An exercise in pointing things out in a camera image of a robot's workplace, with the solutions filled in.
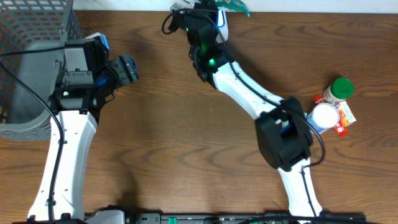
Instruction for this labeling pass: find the green white glove package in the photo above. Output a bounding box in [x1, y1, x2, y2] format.
[215, 0, 251, 17]

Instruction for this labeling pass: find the red coffee stick sachet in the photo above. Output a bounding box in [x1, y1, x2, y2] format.
[313, 94, 348, 136]

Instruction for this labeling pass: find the blue white yogurt cup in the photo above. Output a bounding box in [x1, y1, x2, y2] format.
[306, 103, 340, 134]

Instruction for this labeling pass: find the green lid jar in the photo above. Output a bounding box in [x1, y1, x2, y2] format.
[323, 78, 354, 105]

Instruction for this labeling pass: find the small orange box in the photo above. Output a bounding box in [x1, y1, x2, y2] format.
[338, 101, 356, 127]

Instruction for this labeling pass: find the white teal wipes packet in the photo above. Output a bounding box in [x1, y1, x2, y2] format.
[282, 121, 289, 128]

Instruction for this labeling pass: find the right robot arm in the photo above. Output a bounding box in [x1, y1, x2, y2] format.
[168, 1, 323, 217]

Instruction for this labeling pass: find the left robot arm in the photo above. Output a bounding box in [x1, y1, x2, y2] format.
[17, 33, 139, 223]

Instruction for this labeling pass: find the white barcode scanner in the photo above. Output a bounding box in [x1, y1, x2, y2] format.
[216, 10, 229, 44]

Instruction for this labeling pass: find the grey plastic mesh basket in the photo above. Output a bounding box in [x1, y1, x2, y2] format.
[1, 0, 83, 141]

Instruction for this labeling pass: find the left black cable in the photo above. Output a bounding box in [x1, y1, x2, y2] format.
[0, 45, 68, 224]

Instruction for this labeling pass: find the black cable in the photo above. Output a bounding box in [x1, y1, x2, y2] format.
[0, 45, 68, 224]
[160, 8, 326, 218]

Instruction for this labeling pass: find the right black cable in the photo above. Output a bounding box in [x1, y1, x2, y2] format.
[160, 8, 326, 218]

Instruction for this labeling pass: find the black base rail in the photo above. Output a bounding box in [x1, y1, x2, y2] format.
[83, 212, 368, 224]

